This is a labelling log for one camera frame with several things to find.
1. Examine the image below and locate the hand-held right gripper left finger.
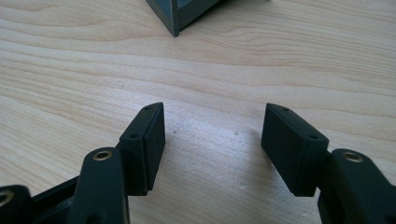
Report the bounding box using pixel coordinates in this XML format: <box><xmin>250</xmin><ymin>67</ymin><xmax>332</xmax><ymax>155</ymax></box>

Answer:
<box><xmin>118</xmin><ymin>102</ymin><xmax>166</xmax><ymax>197</ymax></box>

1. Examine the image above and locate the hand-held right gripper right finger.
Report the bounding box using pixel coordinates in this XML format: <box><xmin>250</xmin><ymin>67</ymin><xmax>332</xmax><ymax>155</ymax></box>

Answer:
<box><xmin>261</xmin><ymin>103</ymin><xmax>331</xmax><ymax>198</ymax></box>

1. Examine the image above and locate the dark grey box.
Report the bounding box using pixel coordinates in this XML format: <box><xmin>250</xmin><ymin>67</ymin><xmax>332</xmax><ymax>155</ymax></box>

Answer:
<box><xmin>145</xmin><ymin>0</ymin><xmax>222</xmax><ymax>38</ymax></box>

